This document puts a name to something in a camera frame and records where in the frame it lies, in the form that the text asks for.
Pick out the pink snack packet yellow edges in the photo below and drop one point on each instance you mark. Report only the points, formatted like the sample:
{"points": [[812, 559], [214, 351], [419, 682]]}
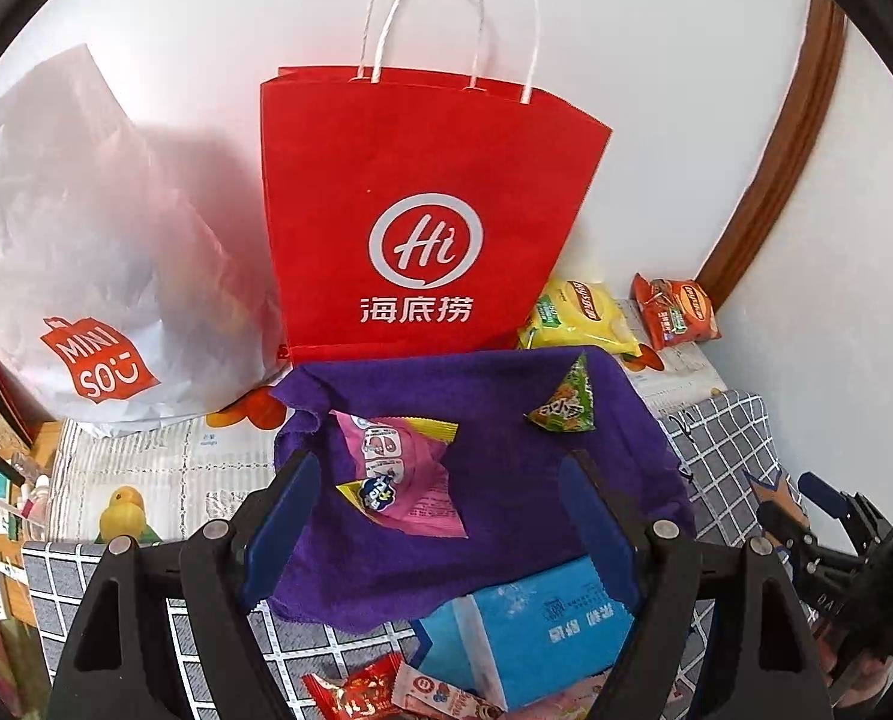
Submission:
{"points": [[409, 465]]}

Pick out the wooden door frame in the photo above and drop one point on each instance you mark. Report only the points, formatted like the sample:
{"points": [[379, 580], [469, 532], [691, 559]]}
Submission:
{"points": [[791, 165]]}

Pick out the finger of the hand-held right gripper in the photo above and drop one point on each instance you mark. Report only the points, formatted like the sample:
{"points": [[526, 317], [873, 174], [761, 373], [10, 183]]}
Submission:
{"points": [[788, 532], [829, 496]]}

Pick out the pink striped wafer packet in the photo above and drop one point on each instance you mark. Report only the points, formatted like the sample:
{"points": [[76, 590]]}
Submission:
{"points": [[439, 697]]}

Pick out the grey checked bed sheet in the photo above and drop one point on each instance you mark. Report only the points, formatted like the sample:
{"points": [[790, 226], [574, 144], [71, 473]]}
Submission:
{"points": [[724, 427]]}

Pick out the white plastic bag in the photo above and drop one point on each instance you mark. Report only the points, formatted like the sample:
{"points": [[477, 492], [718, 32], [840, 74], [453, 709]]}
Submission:
{"points": [[101, 240]]}

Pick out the pale pink peach packet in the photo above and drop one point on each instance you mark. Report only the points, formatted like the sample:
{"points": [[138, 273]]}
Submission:
{"points": [[559, 701]]}

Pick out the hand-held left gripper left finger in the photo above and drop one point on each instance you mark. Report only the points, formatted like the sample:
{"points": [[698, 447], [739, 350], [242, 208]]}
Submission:
{"points": [[281, 532]]}

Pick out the red candy packet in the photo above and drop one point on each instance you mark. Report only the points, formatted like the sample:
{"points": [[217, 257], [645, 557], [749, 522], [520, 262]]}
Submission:
{"points": [[356, 694]]}

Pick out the green triangular snack packet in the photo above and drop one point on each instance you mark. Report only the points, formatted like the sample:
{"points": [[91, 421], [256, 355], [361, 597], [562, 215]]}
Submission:
{"points": [[566, 405]]}

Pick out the wooden cabinet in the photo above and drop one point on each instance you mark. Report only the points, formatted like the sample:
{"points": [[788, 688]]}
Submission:
{"points": [[41, 450]]}

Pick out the yellow chip bag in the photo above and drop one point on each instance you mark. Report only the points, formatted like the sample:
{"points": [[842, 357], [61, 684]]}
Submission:
{"points": [[581, 315]]}

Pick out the blue tissue pack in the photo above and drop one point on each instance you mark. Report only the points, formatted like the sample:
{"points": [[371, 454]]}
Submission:
{"points": [[536, 630]]}

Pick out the orange chip bag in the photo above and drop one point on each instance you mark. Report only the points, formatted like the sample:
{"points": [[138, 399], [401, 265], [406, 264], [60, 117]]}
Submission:
{"points": [[675, 315]]}

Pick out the purple towel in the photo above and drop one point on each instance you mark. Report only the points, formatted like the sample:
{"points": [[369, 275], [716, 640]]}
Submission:
{"points": [[506, 480]]}

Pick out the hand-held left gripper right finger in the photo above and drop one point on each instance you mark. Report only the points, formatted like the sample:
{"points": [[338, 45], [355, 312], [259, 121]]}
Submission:
{"points": [[596, 532]]}

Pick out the red paper bag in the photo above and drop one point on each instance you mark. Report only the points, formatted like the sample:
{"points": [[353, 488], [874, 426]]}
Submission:
{"points": [[416, 165]]}

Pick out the fruit printed cloth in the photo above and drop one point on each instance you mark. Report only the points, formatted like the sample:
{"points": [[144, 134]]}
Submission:
{"points": [[161, 465]]}

